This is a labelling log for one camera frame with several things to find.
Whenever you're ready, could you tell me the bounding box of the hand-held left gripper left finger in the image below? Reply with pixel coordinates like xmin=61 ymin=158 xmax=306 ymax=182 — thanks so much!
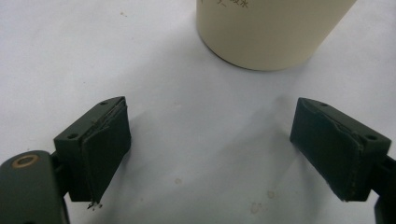
xmin=53 ymin=95 xmax=133 ymax=204

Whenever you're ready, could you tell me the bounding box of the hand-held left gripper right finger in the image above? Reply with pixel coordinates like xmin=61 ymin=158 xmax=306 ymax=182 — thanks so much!
xmin=289 ymin=96 xmax=392 ymax=203

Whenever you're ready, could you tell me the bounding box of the green and cream pump bottle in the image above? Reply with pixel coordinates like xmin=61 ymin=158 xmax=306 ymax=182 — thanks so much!
xmin=195 ymin=0 xmax=359 ymax=72

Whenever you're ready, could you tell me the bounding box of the pale blue table mat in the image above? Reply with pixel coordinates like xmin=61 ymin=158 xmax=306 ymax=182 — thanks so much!
xmin=0 ymin=0 xmax=396 ymax=224

